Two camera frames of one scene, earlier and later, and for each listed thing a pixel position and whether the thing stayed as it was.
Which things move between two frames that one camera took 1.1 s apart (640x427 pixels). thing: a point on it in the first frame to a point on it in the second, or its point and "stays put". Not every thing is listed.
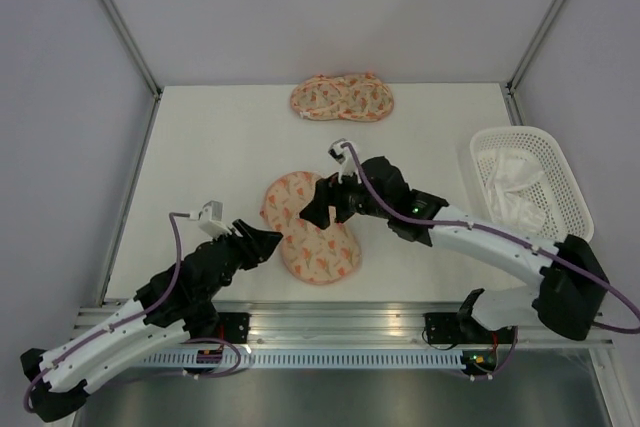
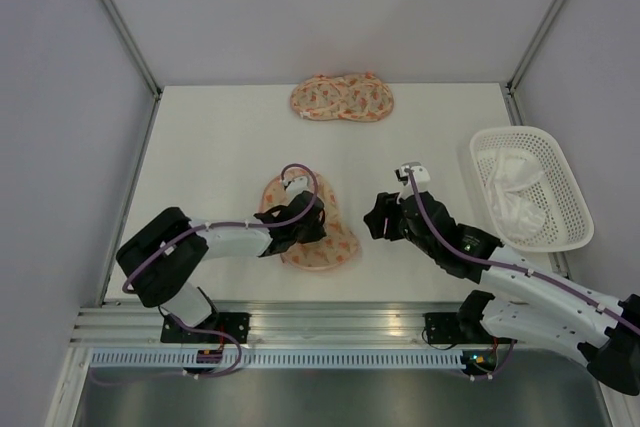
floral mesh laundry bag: x=358 y=97 stays put
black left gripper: x=257 y=245 to x=317 y=234
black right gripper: x=327 y=192 to x=386 y=205
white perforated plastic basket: x=526 y=184 stays put
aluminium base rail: x=345 y=322 stays put
